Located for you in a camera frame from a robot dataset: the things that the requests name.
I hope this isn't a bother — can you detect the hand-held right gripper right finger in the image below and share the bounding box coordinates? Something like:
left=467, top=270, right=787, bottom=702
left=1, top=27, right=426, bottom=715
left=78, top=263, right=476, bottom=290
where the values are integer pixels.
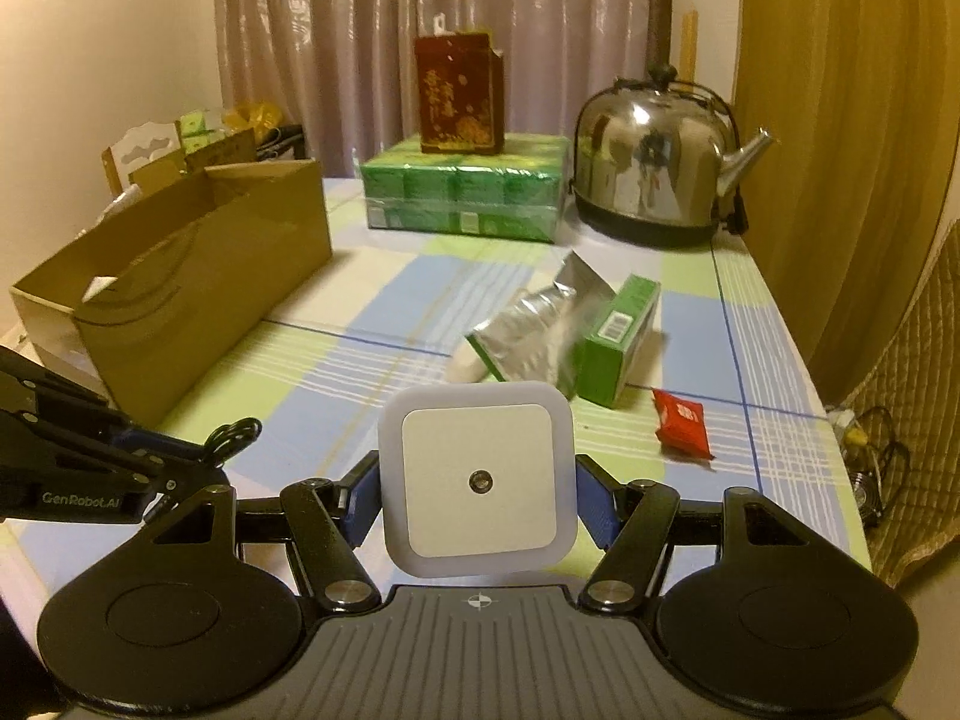
left=574, top=454, right=815, bottom=614

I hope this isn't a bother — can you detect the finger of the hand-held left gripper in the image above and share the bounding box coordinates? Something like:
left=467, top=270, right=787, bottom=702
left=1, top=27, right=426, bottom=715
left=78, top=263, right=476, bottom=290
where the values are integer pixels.
left=22, top=420, right=232, bottom=500
left=0, top=349, right=162, bottom=458

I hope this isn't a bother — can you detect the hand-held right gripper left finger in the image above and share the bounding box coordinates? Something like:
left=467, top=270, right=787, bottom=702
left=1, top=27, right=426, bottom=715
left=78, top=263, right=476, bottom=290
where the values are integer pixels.
left=142, top=450, right=383, bottom=614

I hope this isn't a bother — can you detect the red snack packet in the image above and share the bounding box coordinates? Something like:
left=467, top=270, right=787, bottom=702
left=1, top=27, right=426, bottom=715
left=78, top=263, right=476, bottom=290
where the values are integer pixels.
left=651, top=388, right=717, bottom=464

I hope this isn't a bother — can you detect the white square night light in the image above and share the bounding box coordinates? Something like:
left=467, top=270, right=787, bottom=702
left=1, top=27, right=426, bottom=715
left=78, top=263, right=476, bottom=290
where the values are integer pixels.
left=377, top=382, right=580, bottom=578

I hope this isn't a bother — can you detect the small green box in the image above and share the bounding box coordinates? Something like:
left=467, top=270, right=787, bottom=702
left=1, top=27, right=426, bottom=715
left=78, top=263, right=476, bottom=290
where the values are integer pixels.
left=574, top=275, right=662, bottom=410

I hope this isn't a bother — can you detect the silver foil bag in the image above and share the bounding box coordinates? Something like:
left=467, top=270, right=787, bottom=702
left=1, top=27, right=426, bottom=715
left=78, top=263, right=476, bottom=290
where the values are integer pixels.
left=446, top=251, right=612, bottom=395

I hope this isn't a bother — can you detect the brown cardboard box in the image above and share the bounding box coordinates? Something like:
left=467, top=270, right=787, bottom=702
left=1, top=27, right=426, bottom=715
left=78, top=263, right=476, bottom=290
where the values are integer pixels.
left=9, top=157, right=335, bottom=428

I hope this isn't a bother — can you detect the white chair back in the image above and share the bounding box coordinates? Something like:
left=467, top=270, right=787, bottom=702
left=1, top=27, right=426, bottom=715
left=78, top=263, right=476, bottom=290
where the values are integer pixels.
left=101, top=120, right=185, bottom=200

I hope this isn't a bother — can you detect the green tissue multipack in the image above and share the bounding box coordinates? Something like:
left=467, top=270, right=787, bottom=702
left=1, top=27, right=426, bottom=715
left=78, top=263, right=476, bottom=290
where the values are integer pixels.
left=358, top=131, right=571, bottom=245

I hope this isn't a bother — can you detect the quilted chair cover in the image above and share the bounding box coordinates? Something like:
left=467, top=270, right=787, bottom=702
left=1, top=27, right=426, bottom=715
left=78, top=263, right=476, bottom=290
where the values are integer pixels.
left=836, top=221, right=960, bottom=586

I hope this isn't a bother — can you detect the yellow plastic bag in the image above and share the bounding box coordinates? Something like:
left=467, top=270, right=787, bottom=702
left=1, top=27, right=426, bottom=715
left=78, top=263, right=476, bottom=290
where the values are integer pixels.
left=225, top=101, right=282, bottom=140

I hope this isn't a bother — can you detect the steel electric kettle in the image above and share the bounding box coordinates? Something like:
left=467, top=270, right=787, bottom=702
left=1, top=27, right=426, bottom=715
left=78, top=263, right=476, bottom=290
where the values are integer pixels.
left=566, top=60, right=777, bottom=248

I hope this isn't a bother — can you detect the red gift box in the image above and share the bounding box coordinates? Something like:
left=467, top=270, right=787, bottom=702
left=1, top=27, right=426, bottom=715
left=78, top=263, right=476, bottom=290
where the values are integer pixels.
left=414, top=13, right=505, bottom=156

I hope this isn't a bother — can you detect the golden curtain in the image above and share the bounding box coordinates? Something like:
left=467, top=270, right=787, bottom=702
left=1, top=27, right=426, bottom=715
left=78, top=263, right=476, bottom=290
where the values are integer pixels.
left=731, top=0, right=960, bottom=406

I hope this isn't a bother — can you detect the pink sheer curtain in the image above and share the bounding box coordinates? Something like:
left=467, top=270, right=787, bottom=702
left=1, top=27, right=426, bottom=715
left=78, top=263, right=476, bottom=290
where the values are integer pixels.
left=214, top=0, right=672, bottom=181

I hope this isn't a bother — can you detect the black cable bundle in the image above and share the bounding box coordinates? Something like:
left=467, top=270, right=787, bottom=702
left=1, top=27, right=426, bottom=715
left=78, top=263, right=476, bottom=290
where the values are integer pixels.
left=840, top=409, right=912, bottom=526

